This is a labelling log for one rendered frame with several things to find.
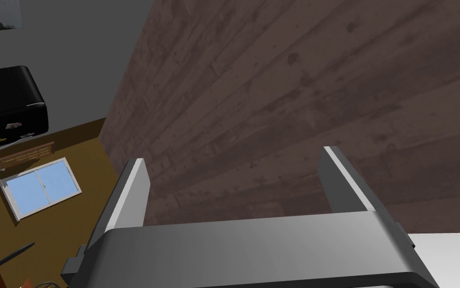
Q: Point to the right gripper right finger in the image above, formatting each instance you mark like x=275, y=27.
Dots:
x=344, y=188

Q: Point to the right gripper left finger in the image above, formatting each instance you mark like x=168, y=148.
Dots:
x=127, y=200

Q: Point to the white framed window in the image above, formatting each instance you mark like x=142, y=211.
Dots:
x=39, y=188

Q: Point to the wooden shelf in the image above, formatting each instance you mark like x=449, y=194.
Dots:
x=11, y=160

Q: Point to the black printer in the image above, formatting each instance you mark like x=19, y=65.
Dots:
x=5, y=108

